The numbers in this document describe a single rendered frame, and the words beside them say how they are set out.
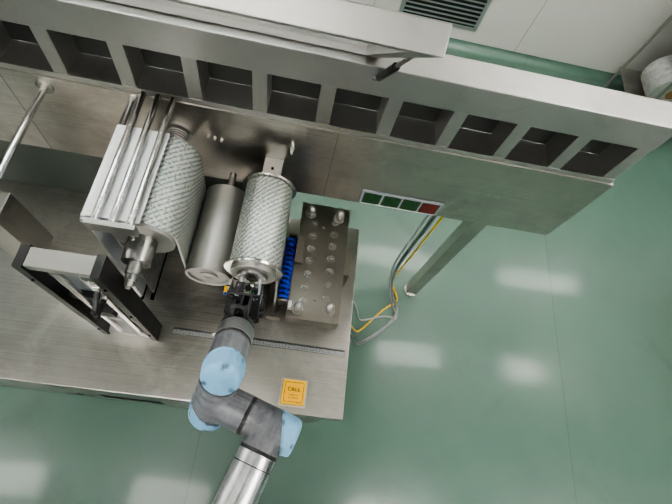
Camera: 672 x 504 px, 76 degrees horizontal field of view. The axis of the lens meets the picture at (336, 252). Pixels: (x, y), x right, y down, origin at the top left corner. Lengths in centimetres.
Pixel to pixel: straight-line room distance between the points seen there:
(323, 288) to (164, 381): 54
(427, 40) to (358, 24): 7
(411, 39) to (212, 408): 70
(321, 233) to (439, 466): 146
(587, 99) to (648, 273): 246
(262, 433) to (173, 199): 54
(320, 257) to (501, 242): 177
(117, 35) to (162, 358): 87
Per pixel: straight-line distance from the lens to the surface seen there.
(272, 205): 112
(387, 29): 45
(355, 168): 122
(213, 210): 121
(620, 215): 360
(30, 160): 165
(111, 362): 147
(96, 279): 96
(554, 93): 110
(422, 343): 249
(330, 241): 140
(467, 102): 104
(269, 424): 88
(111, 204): 102
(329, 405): 140
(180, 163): 110
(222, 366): 80
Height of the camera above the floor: 228
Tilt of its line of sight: 64 degrees down
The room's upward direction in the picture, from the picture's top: 21 degrees clockwise
